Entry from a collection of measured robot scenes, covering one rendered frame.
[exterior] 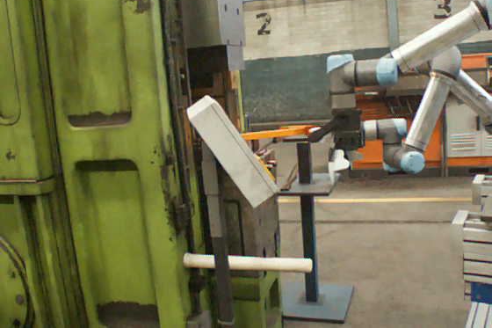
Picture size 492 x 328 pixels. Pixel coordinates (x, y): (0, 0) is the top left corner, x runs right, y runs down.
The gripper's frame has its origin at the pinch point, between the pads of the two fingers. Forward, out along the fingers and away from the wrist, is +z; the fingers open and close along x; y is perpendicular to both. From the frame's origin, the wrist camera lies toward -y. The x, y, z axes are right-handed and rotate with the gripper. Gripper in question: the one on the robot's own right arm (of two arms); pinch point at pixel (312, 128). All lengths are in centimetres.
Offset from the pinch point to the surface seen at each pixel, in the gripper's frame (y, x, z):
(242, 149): -6, -71, 5
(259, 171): 0, -69, 2
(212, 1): -51, -17, 29
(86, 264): 39, -44, 81
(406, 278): 104, 87, -34
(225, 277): 34, -60, 19
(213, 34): -39, -17, 30
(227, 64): -27.9, -12.1, 27.4
